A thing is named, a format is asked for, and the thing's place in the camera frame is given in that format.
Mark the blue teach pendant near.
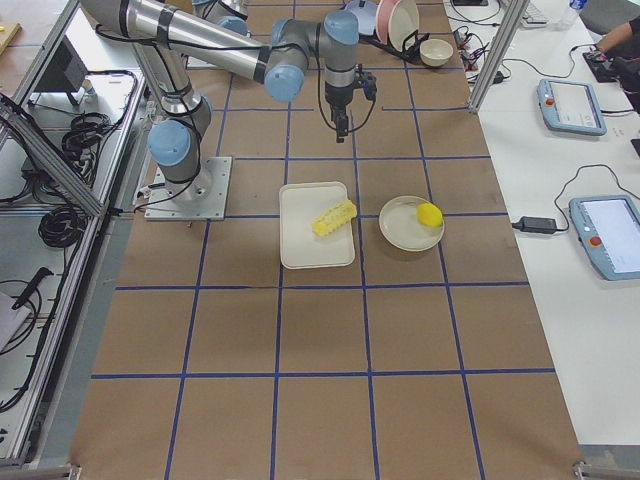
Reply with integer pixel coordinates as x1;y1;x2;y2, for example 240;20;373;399
569;195;639;281

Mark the person forearm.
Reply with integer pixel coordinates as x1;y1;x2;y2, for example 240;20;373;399
596;17;640;53

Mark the pink plate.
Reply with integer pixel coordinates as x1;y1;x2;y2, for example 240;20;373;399
375;0;397;44

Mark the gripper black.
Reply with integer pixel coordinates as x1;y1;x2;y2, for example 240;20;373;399
324;84;354;143

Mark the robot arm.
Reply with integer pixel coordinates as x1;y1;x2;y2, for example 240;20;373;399
192;0;249;36
81;1;359;187

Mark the blue teach pendant far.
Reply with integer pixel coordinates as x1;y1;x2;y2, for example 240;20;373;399
536;78;607;136

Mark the cream round plate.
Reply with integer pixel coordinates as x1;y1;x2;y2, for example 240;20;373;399
379;196;444;252

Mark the black power adapter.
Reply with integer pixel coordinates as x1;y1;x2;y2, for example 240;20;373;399
517;216;557;234

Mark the cream plate in rack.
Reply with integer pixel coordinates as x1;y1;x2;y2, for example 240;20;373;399
388;0;420;49

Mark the aluminium frame post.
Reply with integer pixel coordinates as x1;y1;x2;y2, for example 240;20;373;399
468;0;529;114

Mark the blue plate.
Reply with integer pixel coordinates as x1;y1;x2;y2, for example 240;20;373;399
344;0;378;36

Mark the blue teach pendant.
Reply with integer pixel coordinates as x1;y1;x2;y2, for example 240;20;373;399
569;195;639;281
536;78;607;136

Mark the cream bowl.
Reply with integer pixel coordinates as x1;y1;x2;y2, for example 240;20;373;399
419;38;454;68

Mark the white rectangular tray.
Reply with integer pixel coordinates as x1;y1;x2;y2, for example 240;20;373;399
279;181;357;269

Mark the yellow lemon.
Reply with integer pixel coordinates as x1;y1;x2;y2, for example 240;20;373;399
416;202;444;228

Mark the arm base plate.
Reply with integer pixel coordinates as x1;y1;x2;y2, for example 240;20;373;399
144;156;232;221

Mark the black dish rack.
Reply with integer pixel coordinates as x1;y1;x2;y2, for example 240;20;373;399
359;31;430;65

